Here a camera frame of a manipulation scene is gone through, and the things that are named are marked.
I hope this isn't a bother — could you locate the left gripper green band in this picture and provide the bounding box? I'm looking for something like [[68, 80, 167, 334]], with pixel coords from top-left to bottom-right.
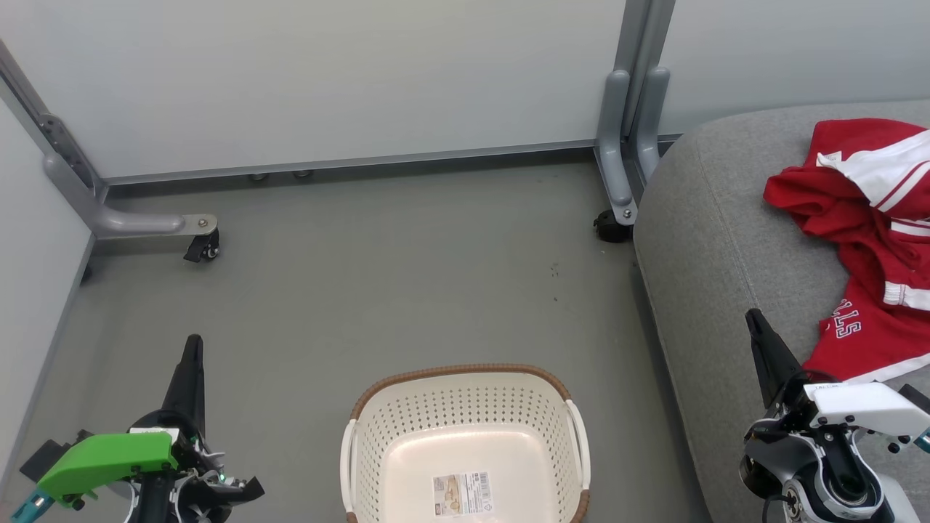
[[36, 333, 219, 508]]

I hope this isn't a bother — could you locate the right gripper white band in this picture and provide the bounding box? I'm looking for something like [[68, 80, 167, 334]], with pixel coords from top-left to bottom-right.
[[744, 308, 930, 441]]

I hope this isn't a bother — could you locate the red garment white trim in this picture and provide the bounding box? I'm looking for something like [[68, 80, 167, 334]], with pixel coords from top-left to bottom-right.
[[763, 118, 930, 384]]

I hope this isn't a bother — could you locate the white laundry basket brown rim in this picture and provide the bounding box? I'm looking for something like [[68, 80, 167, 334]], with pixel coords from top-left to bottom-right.
[[340, 363, 591, 523]]

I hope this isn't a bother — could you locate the grey fabric sofa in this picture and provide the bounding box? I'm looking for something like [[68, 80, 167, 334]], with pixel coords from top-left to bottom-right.
[[634, 100, 930, 523]]

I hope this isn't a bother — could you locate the black caster wheel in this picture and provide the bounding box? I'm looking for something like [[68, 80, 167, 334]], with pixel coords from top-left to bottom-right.
[[183, 228, 221, 264], [594, 210, 634, 244]]

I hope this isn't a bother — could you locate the grey curved partition foot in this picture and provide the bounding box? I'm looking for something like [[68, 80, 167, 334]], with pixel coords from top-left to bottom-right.
[[0, 40, 219, 241]]

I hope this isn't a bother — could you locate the white side partition panel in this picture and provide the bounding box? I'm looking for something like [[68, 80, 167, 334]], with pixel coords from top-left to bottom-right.
[[0, 94, 97, 498]]

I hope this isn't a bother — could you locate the paper label sticker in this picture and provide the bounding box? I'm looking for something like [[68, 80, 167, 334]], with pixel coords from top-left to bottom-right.
[[433, 471, 496, 518]]

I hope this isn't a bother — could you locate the white partition panel behind sofa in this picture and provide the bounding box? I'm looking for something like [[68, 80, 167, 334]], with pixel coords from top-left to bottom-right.
[[658, 0, 930, 137]]

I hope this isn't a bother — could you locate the wide white partition panel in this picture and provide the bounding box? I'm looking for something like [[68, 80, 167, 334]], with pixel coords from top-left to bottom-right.
[[0, 0, 627, 184]]

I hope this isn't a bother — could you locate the grey partition post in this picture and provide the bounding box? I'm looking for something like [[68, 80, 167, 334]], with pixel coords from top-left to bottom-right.
[[594, 0, 652, 227], [634, 0, 678, 182]]

